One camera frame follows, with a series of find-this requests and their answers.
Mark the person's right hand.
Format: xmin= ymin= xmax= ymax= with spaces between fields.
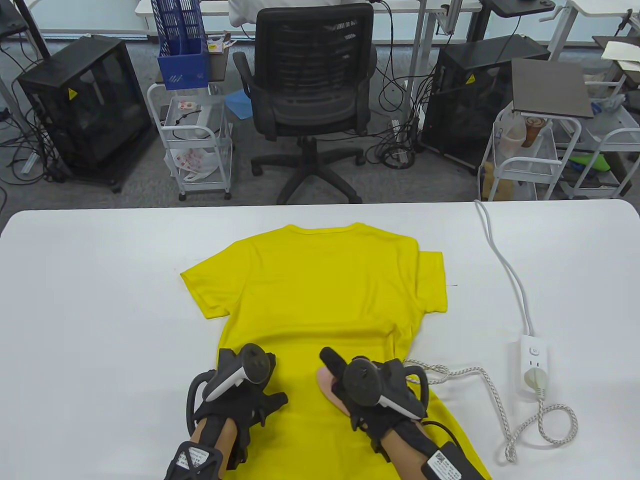
xmin=320 ymin=347 xmax=428 ymax=453

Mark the person's left hand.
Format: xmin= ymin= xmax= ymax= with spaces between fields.
xmin=194 ymin=347 xmax=290 ymax=470

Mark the pink electric iron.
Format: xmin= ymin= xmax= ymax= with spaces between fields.
xmin=316 ymin=367 xmax=351 ymax=416

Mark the yellow t-shirt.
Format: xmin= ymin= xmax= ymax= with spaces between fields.
xmin=180 ymin=222 xmax=493 ymax=480

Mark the braided white iron cord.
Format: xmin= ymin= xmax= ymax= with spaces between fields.
xmin=404 ymin=359 xmax=580 ymax=463

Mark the person's left forearm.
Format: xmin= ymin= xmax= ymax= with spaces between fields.
xmin=187 ymin=417 xmax=238 ymax=461

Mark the person's right forearm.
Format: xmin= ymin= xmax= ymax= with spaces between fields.
xmin=385 ymin=422 xmax=461 ymax=480

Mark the black white hand controller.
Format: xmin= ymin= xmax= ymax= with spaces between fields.
xmin=344 ymin=356 xmax=430 ymax=420
xmin=186 ymin=344 xmax=273 ymax=436

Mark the white table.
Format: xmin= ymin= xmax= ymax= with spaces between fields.
xmin=0 ymin=199 xmax=640 ymax=480

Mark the white red plastic bag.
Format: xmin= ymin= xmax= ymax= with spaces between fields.
xmin=165 ymin=147 xmax=219 ymax=182

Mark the brown cardboard box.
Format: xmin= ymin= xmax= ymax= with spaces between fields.
xmin=482 ymin=162 xmax=516 ymax=201

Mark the white floor power strip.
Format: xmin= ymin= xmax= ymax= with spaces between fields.
xmin=390 ymin=119 xmax=408 ymax=166

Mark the blue plastic sheet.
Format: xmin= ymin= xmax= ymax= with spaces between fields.
xmin=223 ymin=90 xmax=253 ymax=120

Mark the black mesh office chair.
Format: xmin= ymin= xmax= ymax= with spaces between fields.
xmin=231 ymin=2 xmax=378 ymax=205

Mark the translucent white container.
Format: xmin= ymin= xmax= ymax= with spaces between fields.
xmin=499 ymin=117 xmax=527 ymax=158

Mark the black computer case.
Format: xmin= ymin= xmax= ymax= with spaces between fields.
xmin=420 ymin=35 xmax=551 ymax=173
xmin=17 ymin=35 xmax=153 ymax=193

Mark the brown coffee cup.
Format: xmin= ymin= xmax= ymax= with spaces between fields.
xmin=520 ymin=115 xmax=548 ymax=148

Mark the blue file rack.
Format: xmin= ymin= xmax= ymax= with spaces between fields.
xmin=150 ymin=0 xmax=211 ymax=91

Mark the green plastic object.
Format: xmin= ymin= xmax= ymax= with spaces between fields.
xmin=570 ymin=154 xmax=612 ymax=173

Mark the black desk stand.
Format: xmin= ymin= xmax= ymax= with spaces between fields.
xmin=470 ymin=0 xmax=557 ymax=42

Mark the beige paper folder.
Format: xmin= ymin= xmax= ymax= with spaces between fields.
xmin=600 ymin=40 xmax=640 ymax=73

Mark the white crank desk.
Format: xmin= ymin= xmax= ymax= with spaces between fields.
xmin=537 ymin=0 xmax=640 ymax=61

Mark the black caged wrist camera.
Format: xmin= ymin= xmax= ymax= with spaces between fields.
xmin=164 ymin=440 xmax=223 ymax=480

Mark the black box wrist camera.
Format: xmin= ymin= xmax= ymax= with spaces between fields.
xmin=421 ymin=442 xmax=488 ymax=480

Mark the white power strip cable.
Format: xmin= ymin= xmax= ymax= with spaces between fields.
xmin=472 ymin=200 xmax=538 ymax=338

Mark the white wire cart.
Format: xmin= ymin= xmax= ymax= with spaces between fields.
xmin=477 ymin=102 xmax=583 ymax=202
xmin=147 ymin=82 xmax=235 ymax=201
xmin=560 ymin=90 xmax=640 ymax=200

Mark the black cable bundle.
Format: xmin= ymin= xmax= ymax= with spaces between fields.
xmin=365 ymin=135 xmax=416 ymax=171

